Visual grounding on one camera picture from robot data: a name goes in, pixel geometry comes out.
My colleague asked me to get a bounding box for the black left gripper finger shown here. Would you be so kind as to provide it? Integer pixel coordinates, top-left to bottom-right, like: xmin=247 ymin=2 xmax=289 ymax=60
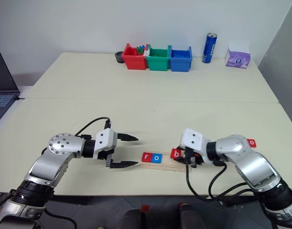
xmin=119 ymin=132 xmax=139 ymax=142
xmin=106 ymin=154 xmax=139 ymax=169

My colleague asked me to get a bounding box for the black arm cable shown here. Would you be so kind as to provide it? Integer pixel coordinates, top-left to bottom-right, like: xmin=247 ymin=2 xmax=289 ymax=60
xmin=185 ymin=162 xmax=258 ymax=201
xmin=75 ymin=116 xmax=113 ymax=137

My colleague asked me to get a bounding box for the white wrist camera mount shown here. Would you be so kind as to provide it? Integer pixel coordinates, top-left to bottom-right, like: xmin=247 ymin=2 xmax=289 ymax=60
xmin=92 ymin=128 xmax=118 ymax=161
xmin=179 ymin=128 xmax=210 ymax=157

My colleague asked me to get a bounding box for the blue plastic bin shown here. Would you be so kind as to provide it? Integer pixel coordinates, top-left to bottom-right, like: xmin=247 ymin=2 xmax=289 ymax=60
xmin=169 ymin=46 xmax=193 ymax=73

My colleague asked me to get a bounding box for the blue drink can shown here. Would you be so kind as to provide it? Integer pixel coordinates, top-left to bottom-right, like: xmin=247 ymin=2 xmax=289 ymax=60
xmin=201 ymin=32 xmax=218 ymax=64

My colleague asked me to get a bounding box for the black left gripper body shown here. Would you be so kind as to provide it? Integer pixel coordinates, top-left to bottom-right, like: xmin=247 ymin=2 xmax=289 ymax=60
xmin=97 ymin=132 xmax=122 ymax=161

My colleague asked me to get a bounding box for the green plastic bin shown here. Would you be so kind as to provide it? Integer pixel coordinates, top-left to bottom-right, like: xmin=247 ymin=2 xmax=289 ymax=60
xmin=146 ymin=44 xmax=172 ymax=72

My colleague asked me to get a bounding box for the red letter b block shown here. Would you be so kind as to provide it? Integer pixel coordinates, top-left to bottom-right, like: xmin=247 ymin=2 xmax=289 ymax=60
xmin=170 ymin=148 xmax=183 ymax=159

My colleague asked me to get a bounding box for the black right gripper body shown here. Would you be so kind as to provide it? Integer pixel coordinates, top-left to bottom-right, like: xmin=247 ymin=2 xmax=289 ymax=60
xmin=185 ymin=147 xmax=206 ymax=168

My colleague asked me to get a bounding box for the wooden letter tray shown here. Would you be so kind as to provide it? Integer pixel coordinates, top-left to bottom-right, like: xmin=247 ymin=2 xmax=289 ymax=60
xmin=138 ymin=149 xmax=188 ymax=173

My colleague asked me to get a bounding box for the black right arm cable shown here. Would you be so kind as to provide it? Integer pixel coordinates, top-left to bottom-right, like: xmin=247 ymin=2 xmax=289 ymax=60
xmin=185 ymin=162 xmax=258 ymax=201

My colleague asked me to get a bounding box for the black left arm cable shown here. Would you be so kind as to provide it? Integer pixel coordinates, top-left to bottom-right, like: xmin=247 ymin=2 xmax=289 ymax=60
xmin=75 ymin=116 xmax=113 ymax=137

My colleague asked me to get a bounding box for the red plastic bin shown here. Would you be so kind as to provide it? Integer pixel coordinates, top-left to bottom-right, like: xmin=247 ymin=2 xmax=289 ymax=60
xmin=121 ymin=43 xmax=148 ymax=71

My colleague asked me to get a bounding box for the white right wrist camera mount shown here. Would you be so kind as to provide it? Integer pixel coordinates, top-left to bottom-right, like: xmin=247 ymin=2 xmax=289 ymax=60
xmin=179 ymin=128 xmax=210 ymax=157

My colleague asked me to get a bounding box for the purple tissue box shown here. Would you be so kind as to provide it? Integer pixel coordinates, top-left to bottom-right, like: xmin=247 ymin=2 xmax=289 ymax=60
xmin=224 ymin=42 xmax=252 ymax=70

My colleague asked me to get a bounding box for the dark laptop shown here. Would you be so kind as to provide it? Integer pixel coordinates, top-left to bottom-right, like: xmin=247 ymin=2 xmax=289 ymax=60
xmin=0 ymin=51 xmax=21 ymax=125

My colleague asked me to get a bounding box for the black body cable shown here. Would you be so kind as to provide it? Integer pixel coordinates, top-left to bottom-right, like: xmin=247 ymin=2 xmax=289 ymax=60
xmin=43 ymin=207 xmax=78 ymax=229

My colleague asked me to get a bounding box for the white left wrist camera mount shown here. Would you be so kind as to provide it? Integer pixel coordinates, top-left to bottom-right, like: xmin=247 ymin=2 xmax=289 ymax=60
xmin=92 ymin=128 xmax=118 ymax=161

